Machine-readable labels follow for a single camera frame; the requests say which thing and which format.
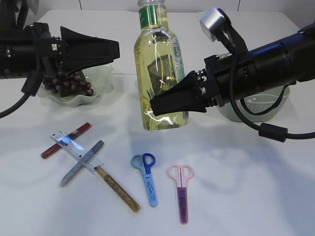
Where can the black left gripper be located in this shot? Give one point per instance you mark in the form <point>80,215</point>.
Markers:
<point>79,51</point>

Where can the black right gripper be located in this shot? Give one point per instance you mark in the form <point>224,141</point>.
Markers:
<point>206,88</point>

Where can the artificial purple grape bunch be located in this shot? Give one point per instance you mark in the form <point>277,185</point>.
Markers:
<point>72,85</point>

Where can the yellow tea bottle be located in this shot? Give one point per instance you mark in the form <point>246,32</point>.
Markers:
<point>159,64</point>

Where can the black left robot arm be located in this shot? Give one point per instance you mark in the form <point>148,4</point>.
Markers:
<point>24,47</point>

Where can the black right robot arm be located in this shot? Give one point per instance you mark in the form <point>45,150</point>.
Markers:
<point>285,61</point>

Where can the green wavy glass plate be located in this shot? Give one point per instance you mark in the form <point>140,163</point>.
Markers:
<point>98,76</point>

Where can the green plastic basket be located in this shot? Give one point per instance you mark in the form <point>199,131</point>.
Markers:
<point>257,104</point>

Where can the clear plastic ruler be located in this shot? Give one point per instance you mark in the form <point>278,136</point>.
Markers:
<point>76,150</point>

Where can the red glitter pen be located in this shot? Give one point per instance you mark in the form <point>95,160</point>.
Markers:
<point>74,134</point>

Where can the silver glitter pen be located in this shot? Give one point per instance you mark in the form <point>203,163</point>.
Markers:
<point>79,166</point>

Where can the gold glitter pen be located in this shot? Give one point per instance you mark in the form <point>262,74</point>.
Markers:
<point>118,189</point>

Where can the pink sheathed scissors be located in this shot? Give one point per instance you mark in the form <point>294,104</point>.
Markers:
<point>181,174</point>

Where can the blue sheathed scissors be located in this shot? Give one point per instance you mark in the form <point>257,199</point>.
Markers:
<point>144,164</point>

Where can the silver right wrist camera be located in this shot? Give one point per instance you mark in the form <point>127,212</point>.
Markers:
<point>211,22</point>

